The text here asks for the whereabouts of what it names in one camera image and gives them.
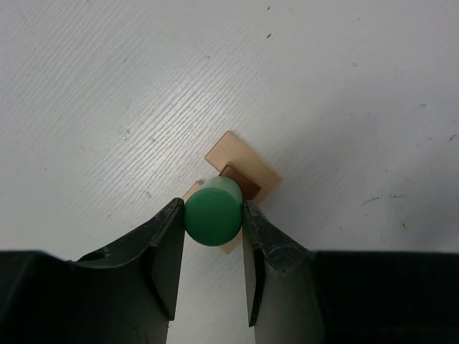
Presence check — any green wooden cylinder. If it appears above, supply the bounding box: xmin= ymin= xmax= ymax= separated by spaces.
xmin=184 ymin=176 xmax=242 ymax=247

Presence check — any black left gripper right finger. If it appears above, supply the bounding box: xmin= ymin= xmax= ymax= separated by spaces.
xmin=242 ymin=201 xmax=458 ymax=343

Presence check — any brown wooden block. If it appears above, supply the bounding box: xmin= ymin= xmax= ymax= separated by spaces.
xmin=219 ymin=164 xmax=261 ymax=201

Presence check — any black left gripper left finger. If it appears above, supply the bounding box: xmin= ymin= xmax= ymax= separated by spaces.
xmin=1 ymin=198 xmax=184 ymax=343

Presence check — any light wood block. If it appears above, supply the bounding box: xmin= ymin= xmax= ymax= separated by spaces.
xmin=183 ymin=130 xmax=283 ymax=253

